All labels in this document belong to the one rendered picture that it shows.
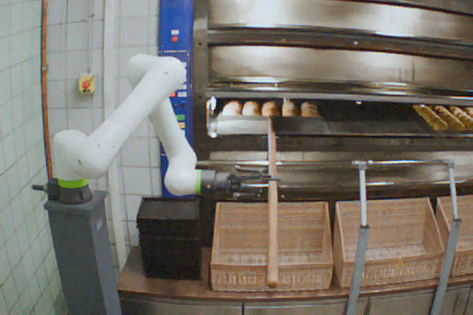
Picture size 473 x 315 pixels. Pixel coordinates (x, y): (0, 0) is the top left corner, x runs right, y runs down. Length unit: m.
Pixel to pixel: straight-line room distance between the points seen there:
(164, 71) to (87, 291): 0.88
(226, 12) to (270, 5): 0.21
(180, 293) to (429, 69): 1.66
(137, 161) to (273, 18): 0.98
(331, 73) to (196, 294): 1.22
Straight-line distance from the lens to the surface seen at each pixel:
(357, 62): 2.91
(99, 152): 1.89
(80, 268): 2.17
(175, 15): 2.84
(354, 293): 2.65
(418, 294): 2.83
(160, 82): 2.00
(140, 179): 3.06
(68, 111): 3.07
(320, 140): 2.96
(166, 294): 2.70
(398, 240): 3.15
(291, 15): 2.84
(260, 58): 2.87
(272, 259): 1.67
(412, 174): 3.10
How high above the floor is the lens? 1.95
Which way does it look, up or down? 15 degrees down
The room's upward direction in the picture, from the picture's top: straight up
